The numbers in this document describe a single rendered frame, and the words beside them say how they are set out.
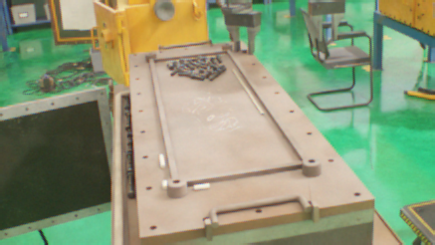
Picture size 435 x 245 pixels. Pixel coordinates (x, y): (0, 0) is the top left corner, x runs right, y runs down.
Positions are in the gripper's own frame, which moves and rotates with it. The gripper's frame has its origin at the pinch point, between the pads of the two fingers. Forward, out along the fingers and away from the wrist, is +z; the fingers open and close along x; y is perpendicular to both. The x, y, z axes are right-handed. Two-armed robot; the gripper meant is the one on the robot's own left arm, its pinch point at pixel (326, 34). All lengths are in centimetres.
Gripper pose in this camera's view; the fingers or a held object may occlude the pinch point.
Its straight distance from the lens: 213.3
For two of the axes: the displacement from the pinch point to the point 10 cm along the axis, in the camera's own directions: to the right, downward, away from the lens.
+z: 0.7, 9.2, 3.9
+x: 9.9, -1.3, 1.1
